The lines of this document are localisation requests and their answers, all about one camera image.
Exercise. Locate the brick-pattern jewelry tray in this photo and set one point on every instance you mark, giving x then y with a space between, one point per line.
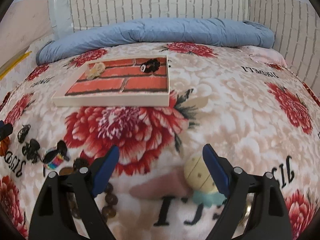
120 90

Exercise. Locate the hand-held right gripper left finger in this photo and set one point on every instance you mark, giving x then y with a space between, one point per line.
108 168

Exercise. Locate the orange scrunchie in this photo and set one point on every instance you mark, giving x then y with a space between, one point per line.
3 146

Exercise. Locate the rainbow sequin bow clip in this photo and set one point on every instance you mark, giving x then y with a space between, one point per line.
55 158

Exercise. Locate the black scrunchie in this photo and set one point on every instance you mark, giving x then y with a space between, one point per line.
151 65

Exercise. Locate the black flower hair clip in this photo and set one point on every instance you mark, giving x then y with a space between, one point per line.
30 151

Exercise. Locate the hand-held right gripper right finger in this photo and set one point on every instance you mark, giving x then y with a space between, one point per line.
216 170

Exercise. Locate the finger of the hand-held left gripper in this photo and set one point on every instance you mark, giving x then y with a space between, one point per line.
5 130

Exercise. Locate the floral plush blanket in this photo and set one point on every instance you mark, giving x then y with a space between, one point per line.
225 120

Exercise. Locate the beige and teal plush ornament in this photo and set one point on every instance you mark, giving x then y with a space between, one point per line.
197 175

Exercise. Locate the cream flower hair accessory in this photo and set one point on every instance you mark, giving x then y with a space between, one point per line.
96 70

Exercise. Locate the pink plush hair accessory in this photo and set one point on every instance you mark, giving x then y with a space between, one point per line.
162 185

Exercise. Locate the black hair claw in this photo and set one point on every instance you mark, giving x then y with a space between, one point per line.
23 132

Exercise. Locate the blue quilt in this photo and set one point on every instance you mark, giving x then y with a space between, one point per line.
150 31

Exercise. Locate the pink pillow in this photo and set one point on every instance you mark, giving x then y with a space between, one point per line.
267 55

